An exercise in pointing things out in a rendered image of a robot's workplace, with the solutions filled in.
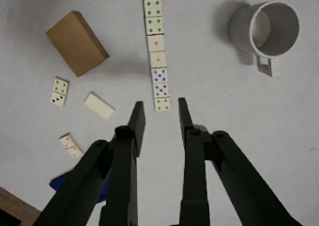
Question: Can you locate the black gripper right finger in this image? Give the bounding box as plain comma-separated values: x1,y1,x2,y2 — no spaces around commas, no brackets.
178,98,303,226

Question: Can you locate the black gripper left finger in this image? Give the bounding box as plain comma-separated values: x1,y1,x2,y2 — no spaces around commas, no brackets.
32,101,146,226

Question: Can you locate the brown rectangular box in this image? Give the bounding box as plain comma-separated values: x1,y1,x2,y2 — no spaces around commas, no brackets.
46,10,110,78

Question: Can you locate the grey mug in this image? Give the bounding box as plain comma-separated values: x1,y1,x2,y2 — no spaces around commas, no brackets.
229,0,301,78

